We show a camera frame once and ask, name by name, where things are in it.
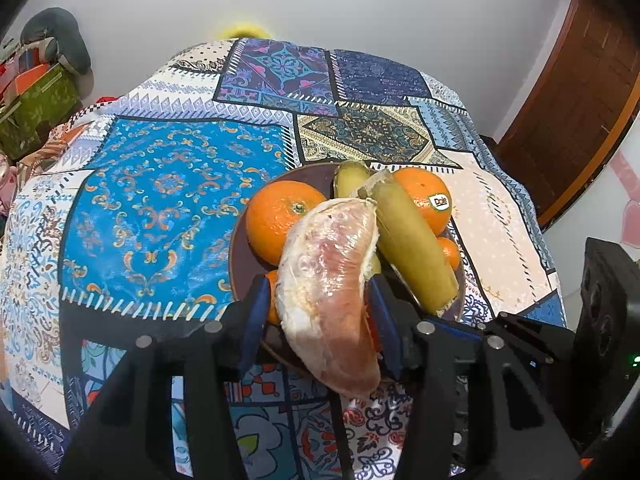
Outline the orange red box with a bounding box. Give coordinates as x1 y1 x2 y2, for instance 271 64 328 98
0 45 56 106

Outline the yellow fluffy object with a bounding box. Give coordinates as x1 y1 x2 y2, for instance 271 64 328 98
217 22 273 40

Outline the round brown plate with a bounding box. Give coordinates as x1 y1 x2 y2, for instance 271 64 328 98
229 161 466 366

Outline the brown wooden door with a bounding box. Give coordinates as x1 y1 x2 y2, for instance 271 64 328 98
495 0 640 228

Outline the blue patchwork tablecloth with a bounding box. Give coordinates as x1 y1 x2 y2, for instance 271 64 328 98
0 37 568 480

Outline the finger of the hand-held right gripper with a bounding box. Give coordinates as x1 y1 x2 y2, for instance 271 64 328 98
480 310 557 367

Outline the large orange with sticker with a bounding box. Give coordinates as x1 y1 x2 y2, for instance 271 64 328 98
392 167 452 237

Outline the yellow banana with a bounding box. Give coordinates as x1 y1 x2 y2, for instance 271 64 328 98
357 169 460 311

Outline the green box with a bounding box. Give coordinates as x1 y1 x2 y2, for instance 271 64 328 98
0 62 83 161

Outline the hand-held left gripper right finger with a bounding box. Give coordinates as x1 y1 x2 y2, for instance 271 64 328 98
367 276 583 480

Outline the small tangerine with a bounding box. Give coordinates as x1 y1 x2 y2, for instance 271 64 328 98
264 270 282 325
437 236 461 271

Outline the medium orange with small sticker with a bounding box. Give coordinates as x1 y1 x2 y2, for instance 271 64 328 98
245 180 328 267

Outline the pomelo segment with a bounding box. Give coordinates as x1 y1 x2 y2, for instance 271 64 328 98
276 197 383 400

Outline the small yellow-green fruit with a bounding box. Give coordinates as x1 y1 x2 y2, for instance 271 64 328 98
333 161 373 200

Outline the pink wall sticker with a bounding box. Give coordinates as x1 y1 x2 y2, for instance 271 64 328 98
610 150 640 241

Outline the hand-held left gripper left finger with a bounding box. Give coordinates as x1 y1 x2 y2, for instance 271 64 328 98
57 276 273 480

